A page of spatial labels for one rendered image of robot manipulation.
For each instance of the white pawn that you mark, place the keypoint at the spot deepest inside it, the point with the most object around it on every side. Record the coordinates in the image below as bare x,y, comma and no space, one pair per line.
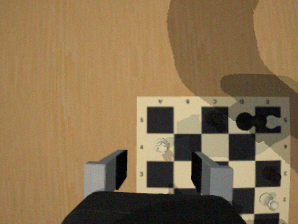
266,199
272,121

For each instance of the chessboard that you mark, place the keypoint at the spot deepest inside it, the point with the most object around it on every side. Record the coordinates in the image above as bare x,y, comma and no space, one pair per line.
181,121

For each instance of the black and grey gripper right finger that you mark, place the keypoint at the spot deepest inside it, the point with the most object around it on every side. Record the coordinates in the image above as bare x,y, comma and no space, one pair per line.
210,178

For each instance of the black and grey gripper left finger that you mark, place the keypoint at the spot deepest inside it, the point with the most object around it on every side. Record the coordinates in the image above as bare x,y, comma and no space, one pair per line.
107,174

